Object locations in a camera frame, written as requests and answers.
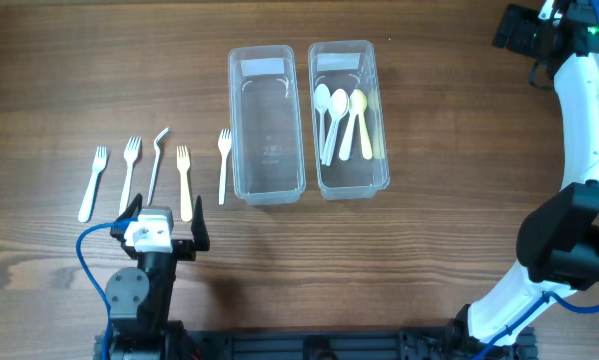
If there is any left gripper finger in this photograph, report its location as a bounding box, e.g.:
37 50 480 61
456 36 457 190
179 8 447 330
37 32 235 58
110 193 143 239
191 196 210 251

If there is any yellow plastic fork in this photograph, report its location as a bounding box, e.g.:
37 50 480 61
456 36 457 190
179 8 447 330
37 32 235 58
176 146 193 222

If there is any yellow plastic spoon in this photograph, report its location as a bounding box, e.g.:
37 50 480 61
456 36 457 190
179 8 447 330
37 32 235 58
350 89 373 160

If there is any white spoon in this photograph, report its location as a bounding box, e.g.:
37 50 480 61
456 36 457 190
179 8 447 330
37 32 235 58
321 89 349 166
338 91 357 161
313 84 331 158

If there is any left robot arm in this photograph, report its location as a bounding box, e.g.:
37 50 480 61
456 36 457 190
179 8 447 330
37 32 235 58
93 194 210 360

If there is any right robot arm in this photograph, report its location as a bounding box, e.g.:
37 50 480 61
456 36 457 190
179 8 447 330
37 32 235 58
443 0 599 359

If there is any left clear plastic container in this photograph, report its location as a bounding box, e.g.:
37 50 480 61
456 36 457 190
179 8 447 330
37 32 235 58
228 45 306 206

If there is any clear plastic container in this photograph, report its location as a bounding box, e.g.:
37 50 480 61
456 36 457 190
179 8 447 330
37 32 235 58
308 40 390 200
228 45 306 206

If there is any right clear plastic container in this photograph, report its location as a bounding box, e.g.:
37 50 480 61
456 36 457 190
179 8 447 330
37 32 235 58
308 40 390 200

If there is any left blue cable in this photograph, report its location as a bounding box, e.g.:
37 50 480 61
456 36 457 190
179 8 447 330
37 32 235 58
75 217 140 360

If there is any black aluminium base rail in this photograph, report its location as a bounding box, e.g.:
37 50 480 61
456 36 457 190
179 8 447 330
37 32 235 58
92 325 536 360

